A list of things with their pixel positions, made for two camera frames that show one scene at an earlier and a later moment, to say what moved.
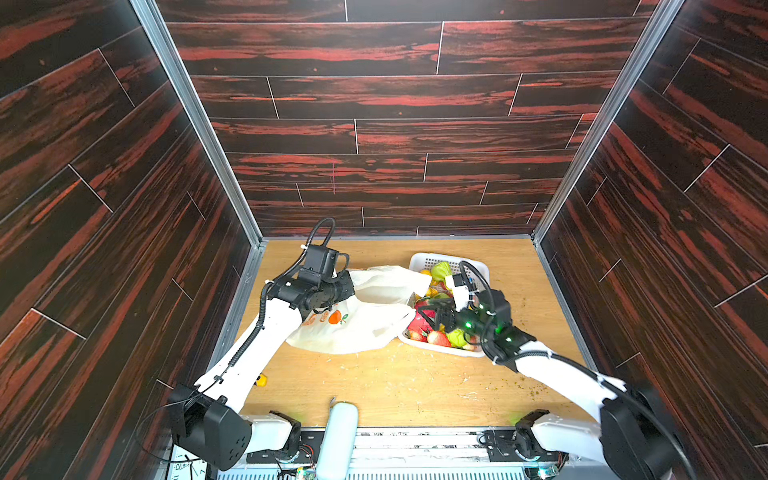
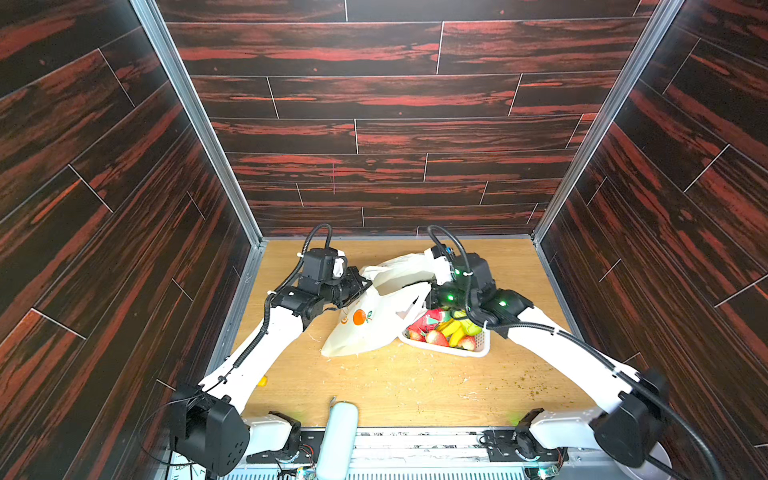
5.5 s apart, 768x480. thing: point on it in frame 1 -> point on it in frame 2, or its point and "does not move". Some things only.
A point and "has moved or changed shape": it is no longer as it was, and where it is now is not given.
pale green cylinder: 339,441 does not move
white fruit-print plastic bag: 371,315 has moved or changed shape
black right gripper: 442,311 -> 437,294
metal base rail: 396,454 does not move
